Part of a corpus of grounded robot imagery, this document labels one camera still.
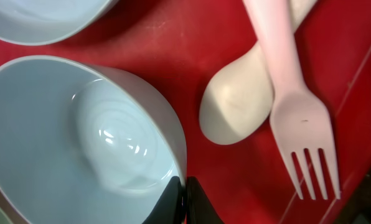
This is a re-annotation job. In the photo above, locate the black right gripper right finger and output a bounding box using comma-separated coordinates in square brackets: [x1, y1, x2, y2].
[186, 177, 224, 224]

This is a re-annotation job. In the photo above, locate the light blue plate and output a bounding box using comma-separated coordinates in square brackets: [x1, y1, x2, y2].
[0, 0, 118, 46]

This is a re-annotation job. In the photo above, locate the cream plastic spoon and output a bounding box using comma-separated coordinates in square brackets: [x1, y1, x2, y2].
[199, 0, 319, 146]

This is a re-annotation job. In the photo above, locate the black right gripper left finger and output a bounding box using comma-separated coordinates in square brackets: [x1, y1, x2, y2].
[143, 176, 183, 224]

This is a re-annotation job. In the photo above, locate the red serving tray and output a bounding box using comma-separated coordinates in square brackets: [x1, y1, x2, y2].
[0, 0, 371, 223]

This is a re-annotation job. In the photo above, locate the blue bowl with rice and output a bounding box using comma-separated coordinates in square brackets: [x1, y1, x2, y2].
[0, 55, 187, 223]

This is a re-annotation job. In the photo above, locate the pink plastic fork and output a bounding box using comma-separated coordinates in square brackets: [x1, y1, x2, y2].
[243, 0, 340, 199]

